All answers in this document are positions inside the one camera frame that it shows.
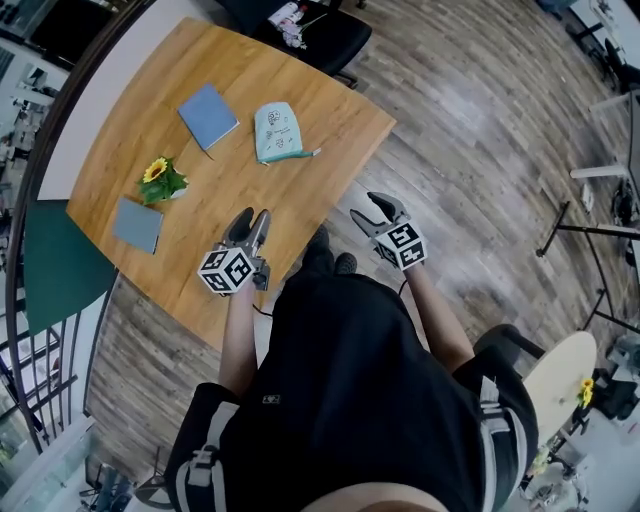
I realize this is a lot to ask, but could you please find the person's left black shoe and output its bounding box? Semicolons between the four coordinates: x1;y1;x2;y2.
304;224;334;274

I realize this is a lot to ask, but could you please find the person's left forearm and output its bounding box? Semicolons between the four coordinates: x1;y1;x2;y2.
218;284;261;399

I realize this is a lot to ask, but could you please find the green board panel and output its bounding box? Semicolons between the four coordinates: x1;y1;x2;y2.
23;199;119;336

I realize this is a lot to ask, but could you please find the black office chair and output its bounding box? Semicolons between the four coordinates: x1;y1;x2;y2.
219;0;374;89

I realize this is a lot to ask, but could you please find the black stool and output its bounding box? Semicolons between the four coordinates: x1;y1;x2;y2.
472;323;546;374

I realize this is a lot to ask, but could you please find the person's black clothing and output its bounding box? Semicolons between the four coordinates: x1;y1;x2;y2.
164;272;540;512

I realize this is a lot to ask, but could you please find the white board panel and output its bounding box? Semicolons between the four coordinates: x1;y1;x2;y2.
37;0;194;202

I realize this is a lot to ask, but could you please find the grey notebook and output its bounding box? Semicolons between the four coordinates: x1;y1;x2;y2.
111;196;165;255

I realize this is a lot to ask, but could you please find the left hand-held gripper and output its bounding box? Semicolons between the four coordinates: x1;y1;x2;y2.
197;207;273;297

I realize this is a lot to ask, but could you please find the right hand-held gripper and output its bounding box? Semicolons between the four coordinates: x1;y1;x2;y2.
348;191;430;272

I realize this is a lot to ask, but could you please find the light teal printed pouch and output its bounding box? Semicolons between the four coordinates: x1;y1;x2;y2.
253;101;322;166

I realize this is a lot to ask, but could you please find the round cream table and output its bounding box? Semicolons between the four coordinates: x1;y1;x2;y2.
522;331;599;441

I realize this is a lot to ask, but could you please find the black metal stand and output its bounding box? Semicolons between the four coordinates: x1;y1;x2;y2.
535;201;640;257

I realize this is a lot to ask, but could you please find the blue notebook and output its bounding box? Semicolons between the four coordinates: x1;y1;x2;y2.
177;83;241;152

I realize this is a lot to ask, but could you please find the pale artificial flower bouquet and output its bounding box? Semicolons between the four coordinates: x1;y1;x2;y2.
267;2;329;50

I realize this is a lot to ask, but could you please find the black metal chair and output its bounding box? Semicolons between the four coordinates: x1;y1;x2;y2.
132;447;174;511

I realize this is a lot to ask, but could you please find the potted sunflower plant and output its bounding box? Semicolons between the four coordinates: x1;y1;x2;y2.
137;156;190;206

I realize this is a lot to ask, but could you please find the grey desk with white legs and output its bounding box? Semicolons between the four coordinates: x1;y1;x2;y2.
569;89;640;181

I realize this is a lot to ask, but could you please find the person's right forearm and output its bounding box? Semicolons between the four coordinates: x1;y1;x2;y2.
405;262;476;371

